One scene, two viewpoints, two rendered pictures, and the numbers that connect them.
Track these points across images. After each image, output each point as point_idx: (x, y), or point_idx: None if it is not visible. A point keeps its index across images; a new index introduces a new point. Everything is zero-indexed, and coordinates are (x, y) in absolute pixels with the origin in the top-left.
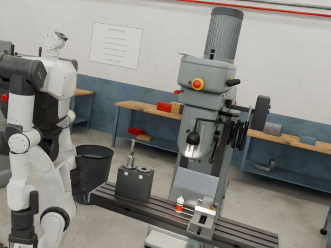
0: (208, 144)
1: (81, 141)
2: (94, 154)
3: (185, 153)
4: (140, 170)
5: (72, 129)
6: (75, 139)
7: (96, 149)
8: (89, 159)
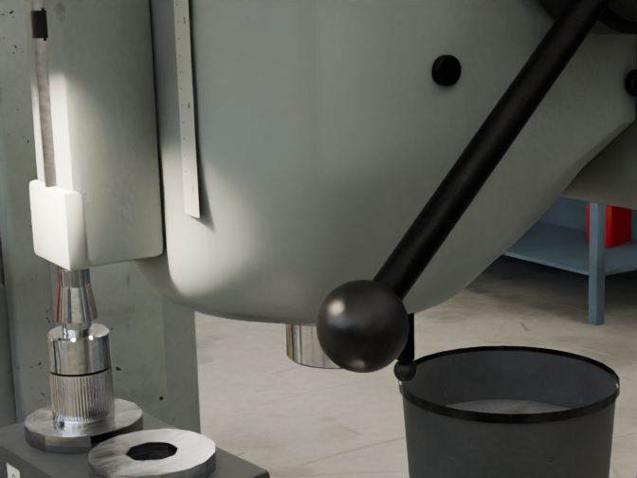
0: (315, 48)
1: (635, 354)
2: (541, 400)
3: (33, 211)
4: (92, 461)
5: (622, 303)
6: (610, 345)
7: (552, 373)
8: (449, 419)
